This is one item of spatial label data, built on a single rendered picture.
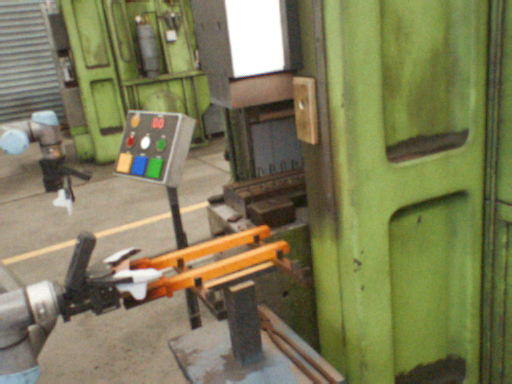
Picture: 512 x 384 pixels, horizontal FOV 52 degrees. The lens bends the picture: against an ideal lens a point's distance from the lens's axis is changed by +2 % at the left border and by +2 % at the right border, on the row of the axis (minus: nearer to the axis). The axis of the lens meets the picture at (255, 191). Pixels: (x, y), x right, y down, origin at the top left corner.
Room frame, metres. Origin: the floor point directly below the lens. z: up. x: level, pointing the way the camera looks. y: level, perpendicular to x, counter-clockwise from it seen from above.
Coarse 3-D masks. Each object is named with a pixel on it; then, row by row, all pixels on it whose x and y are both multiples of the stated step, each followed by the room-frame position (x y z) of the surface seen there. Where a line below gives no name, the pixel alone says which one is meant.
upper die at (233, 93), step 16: (208, 80) 1.71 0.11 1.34; (224, 80) 1.57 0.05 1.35; (240, 80) 1.55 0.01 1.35; (256, 80) 1.57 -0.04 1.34; (272, 80) 1.59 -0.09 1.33; (288, 80) 1.61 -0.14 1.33; (224, 96) 1.59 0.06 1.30; (240, 96) 1.55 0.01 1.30; (256, 96) 1.57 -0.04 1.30; (272, 96) 1.59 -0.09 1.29; (288, 96) 1.61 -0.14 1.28
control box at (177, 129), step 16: (144, 112) 2.15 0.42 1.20; (160, 112) 2.08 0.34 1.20; (128, 128) 2.18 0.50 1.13; (144, 128) 2.11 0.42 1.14; (160, 128) 2.04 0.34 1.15; (176, 128) 1.98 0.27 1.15; (192, 128) 2.03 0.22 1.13; (176, 144) 1.96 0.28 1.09; (176, 160) 1.95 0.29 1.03; (128, 176) 2.05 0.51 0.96; (144, 176) 1.99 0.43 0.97; (160, 176) 1.92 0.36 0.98; (176, 176) 1.94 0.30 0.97
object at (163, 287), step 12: (252, 252) 1.13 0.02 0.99; (264, 252) 1.13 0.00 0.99; (216, 264) 1.09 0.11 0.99; (228, 264) 1.08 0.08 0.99; (240, 264) 1.10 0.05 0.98; (180, 276) 1.05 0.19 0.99; (192, 276) 1.04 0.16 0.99; (204, 276) 1.06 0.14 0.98; (216, 276) 1.07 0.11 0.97; (156, 288) 1.01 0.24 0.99; (168, 288) 1.01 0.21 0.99; (180, 288) 1.03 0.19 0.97; (132, 300) 0.99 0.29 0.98; (144, 300) 1.00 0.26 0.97
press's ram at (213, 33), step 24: (192, 0) 1.76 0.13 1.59; (216, 0) 1.55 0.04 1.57; (240, 0) 1.51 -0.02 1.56; (264, 0) 1.54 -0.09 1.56; (216, 24) 1.58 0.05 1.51; (240, 24) 1.51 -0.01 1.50; (264, 24) 1.53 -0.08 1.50; (216, 48) 1.60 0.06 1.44; (240, 48) 1.50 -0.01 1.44; (264, 48) 1.53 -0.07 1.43; (216, 72) 1.63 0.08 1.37; (240, 72) 1.50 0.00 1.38; (264, 72) 1.53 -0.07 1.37
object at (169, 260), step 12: (252, 228) 1.28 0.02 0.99; (264, 228) 1.27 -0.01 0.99; (216, 240) 1.23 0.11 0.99; (228, 240) 1.22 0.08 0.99; (240, 240) 1.23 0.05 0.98; (180, 252) 1.18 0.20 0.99; (192, 252) 1.18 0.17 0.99; (204, 252) 1.19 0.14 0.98; (216, 252) 1.20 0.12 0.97; (132, 264) 1.12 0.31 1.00; (144, 264) 1.13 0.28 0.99; (156, 264) 1.14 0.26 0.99; (168, 264) 1.15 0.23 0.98
